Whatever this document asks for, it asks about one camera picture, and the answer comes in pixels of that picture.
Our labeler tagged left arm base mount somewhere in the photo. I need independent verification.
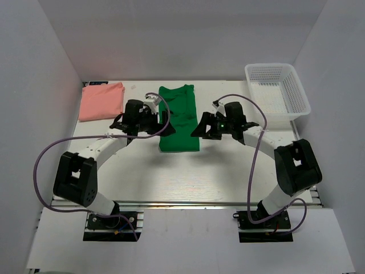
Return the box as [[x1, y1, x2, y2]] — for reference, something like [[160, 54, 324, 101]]
[[83, 210, 144, 243]]

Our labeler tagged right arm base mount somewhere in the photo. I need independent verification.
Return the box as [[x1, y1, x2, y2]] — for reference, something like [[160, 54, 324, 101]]
[[232, 211, 293, 243]]

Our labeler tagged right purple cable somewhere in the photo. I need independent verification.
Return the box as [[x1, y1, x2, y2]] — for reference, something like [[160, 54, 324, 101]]
[[213, 94, 308, 236]]

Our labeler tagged dark label plate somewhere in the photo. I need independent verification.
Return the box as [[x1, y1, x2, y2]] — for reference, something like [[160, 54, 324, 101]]
[[88, 81, 108, 86]]

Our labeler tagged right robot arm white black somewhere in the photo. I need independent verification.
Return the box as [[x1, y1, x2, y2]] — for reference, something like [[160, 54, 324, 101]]
[[191, 101, 322, 228]]

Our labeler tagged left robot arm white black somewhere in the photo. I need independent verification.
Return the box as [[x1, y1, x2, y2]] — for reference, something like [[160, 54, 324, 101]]
[[53, 93, 176, 228]]

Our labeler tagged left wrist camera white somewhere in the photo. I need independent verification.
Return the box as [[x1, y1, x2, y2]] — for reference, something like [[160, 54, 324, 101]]
[[143, 94, 161, 115]]

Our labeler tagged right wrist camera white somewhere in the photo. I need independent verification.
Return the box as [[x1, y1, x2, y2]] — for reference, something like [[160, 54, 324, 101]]
[[212, 100, 226, 118]]

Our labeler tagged white plastic mesh basket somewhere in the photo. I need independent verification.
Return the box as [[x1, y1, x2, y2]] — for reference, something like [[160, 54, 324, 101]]
[[245, 63, 311, 120]]

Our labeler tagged folded pink t shirt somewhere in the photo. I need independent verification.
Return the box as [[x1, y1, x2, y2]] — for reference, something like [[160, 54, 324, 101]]
[[78, 82, 125, 122]]

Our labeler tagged green t shirt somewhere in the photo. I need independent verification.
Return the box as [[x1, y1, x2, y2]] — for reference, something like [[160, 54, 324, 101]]
[[159, 84, 200, 152]]

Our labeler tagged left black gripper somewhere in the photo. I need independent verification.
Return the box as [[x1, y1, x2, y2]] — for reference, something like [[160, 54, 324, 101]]
[[136, 109, 176, 138]]

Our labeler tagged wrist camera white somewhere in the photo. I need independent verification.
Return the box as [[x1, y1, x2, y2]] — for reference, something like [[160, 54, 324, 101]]
[[212, 100, 226, 118], [143, 94, 161, 115]]

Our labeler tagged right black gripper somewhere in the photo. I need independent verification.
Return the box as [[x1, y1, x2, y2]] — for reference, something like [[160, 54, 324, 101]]
[[192, 112, 234, 140]]

